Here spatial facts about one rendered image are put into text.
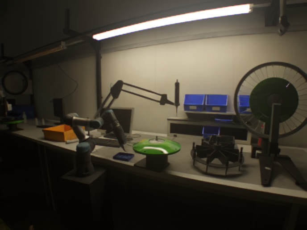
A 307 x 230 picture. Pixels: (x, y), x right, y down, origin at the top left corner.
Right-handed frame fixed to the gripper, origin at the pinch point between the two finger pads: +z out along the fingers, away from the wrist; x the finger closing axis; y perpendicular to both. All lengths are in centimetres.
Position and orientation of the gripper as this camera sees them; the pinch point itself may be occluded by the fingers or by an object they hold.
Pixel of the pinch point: (125, 151)
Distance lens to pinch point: 122.4
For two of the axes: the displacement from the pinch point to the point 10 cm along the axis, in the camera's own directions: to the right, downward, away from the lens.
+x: 2.4, -1.2, 9.6
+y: 8.6, -4.3, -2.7
